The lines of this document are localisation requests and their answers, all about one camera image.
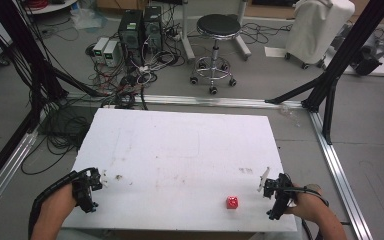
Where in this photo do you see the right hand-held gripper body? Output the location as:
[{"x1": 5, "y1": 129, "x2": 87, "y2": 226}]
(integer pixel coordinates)
[{"x1": 263, "y1": 172, "x2": 297, "y2": 221}]

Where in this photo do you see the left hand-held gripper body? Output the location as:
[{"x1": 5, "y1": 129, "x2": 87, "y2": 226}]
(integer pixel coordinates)
[{"x1": 71, "y1": 167, "x2": 103, "y2": 214}]

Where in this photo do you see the person's left hand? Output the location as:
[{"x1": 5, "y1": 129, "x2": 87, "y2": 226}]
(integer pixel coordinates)
[{"x1": 43, "y1": 182, "x2": 80, "y2": 223}]

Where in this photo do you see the person's right hand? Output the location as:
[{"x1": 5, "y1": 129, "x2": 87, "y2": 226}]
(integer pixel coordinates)
[{"x1": 284, "y1": 184, "x2": 326, "y2": 224}]

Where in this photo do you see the red die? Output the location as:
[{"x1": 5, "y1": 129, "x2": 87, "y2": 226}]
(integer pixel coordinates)
[{"x1": 226, "y1": 195, "x2": 239, "y2": 210}]

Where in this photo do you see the white power supply unit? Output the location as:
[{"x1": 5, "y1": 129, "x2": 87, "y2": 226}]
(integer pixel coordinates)
[
  {"x1": 92, "y1": 36, "x2": 110, "y2": 58},
  {"x1": 102, "y1": 39, "x2": 120, "y2": 68}
]

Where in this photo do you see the black computer tower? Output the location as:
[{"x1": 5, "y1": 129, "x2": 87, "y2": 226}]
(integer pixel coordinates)
[
  {"x1": 142, "y1": 5, "x2": 164, "y2": 56},
  {"x1": 117, "y1": 9, "x2": 145, "y2": 68}
]

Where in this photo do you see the black round stool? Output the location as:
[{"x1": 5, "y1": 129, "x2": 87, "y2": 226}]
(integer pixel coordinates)
[{"x1": 189, "y1": 13, "x2": 243, "y2": 96}]

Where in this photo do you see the white covered cart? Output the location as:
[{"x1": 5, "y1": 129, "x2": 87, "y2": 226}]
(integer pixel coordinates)
[{"x1": 283, "y1": 0, "x2": 357, "y2": 70}]

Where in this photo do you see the black device on board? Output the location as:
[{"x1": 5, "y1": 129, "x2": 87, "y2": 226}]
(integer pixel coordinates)
[{"x1": 349, "y1": 33, "x2": 384, "y2": 77}]

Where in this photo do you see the clear plastic bag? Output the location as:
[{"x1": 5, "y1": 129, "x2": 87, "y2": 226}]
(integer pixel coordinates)
[{"x1": 69, "y1": 6, "x2": 108, "y2": 31}]

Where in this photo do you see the round white table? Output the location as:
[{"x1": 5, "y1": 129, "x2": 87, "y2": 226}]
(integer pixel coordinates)
[{"x1": 24, "y1": 0, "x2": 79, "y2": 16}]

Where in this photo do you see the thin black cable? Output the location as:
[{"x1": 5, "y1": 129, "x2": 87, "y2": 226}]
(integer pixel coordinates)
[{"x1": 288, "y1": 185, "x2": 330, "y2": 208}]

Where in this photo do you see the tangle of floor cables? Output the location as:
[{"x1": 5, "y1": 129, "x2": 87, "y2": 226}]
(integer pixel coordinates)
[{"x1": 20, "y1": 49, "x2": 188, "y2": 176}]

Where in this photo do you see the aluminium floor rail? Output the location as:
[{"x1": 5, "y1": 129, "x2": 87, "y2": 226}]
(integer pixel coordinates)
[
  {"x1": 308, "y1": 109, "x2": 375, "y2": 240},
  {"x1": 0, "y1": 128, "x2": 39, "y2": 226},
  {"x1": 64, "y1": 92, "x2": 306, "y2": 110}
]

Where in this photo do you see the black frame post with cables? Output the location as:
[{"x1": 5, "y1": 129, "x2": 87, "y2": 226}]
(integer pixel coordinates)
[{"x1": 0, "y1": 0, "x2": 106, "y2": 141}]

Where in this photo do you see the white table leg frame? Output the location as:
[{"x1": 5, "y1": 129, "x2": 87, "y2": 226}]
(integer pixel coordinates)
[{"x1": 179, "y1": 0, "x2": 253, "y2": 63}]

